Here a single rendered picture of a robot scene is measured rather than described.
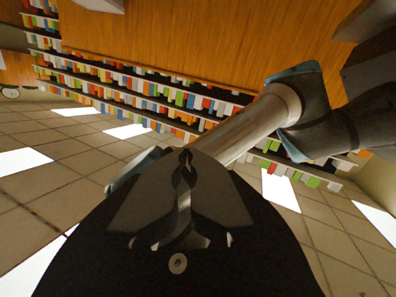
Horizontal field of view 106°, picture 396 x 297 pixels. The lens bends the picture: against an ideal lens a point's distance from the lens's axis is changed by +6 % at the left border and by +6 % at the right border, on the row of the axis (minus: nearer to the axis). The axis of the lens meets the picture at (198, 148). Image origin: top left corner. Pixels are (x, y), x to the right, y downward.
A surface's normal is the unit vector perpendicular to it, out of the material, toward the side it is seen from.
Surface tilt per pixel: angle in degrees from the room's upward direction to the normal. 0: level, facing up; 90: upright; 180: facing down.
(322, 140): 90
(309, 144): 83
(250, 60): 90
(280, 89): 102
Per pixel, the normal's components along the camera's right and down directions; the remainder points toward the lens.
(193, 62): -0.36, 0.31
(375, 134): -0.56, 0.49
